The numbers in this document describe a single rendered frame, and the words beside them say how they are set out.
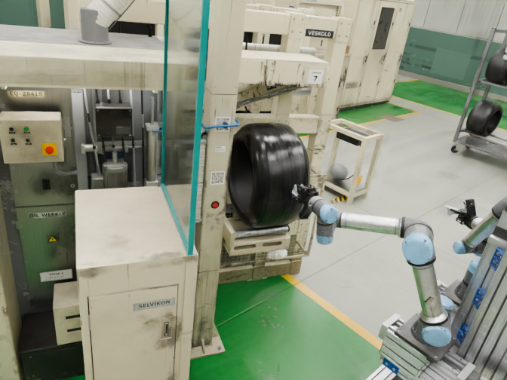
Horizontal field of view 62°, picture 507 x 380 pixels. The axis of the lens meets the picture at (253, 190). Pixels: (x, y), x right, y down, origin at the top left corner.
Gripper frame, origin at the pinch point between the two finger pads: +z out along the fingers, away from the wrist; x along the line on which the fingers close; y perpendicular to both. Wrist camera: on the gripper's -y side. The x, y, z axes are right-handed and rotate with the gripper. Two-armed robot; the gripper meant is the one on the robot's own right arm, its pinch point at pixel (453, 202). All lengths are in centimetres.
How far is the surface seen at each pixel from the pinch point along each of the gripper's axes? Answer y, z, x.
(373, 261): 108, 80, 6
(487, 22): 22, 790, 745
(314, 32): -94, 71, -68
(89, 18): -112, 32, -195
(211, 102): -76, 8, -147
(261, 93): -65, 51, -109
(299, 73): -78, 38, -91
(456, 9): -3, 874, 708
